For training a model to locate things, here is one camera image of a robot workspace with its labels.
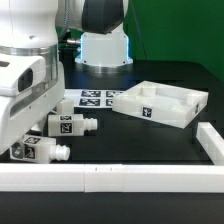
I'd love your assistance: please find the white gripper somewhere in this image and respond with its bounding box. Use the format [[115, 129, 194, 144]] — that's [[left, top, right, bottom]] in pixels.
[[0, 60, 65, 155]]

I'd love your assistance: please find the white square tabletop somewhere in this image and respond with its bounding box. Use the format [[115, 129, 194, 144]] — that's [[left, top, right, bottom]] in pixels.
[[112, 81, 209, 128]]

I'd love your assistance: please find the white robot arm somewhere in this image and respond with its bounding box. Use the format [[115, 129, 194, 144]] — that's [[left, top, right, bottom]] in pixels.
[[0, 0, 133, 155]]

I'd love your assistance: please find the white tag sheet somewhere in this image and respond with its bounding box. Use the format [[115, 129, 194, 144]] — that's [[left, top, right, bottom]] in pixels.
[[65, 89, 121, 108]]

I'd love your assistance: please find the white front fence bar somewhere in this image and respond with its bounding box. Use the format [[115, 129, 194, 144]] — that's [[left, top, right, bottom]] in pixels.
[[0, 164, 224, 193]]

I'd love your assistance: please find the white fence bar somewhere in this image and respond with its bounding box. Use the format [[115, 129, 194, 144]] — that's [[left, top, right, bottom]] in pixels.
[[196, 122, 224, 166], [0, 164, 224, 193]]

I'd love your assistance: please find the white right fence bar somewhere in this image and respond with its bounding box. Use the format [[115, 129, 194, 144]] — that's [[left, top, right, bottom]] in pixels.
[[196, 122, 224, 166]]

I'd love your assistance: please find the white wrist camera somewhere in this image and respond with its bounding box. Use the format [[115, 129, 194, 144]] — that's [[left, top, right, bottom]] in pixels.
[[0, 54, 46, 97]]

